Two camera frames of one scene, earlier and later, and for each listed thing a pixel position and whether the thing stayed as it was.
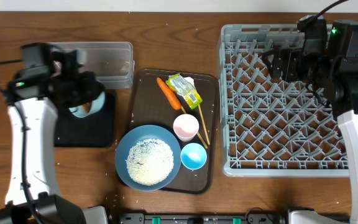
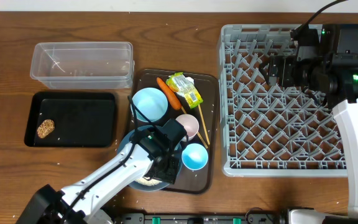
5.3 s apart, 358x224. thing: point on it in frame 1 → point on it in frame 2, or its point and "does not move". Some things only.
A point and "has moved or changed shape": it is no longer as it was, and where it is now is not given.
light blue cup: [193, 155] does not move
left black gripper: [92, 91] → [171, 178]
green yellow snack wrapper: [186, 87] does not move
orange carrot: [169, 93] does not move
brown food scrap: [86, 107] has moved or changed shape
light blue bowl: [96, 104] → [152, 102]
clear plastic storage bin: [113, 62] does not move
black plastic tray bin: [96, 130] does not move
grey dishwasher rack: [270, 127] does not move
